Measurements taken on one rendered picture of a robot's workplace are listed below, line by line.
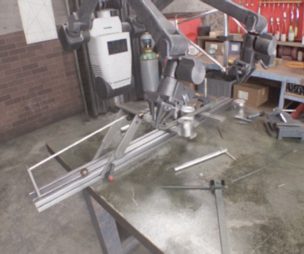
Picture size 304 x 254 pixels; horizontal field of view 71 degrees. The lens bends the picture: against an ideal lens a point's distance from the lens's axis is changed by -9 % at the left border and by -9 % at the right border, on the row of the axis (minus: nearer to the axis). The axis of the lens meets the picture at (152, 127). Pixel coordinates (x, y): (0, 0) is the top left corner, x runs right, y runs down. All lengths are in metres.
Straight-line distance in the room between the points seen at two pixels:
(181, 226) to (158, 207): 0.08
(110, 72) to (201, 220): 1.04
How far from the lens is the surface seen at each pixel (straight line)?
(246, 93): 2.29
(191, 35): 3.10
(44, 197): 0.64
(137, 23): 1.53
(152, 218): 0.55
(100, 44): 1.35
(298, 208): 0.63
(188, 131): 0.75
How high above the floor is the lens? 1.29
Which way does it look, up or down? 26 degrees down
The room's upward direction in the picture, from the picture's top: 5 degrees counter-clockwise
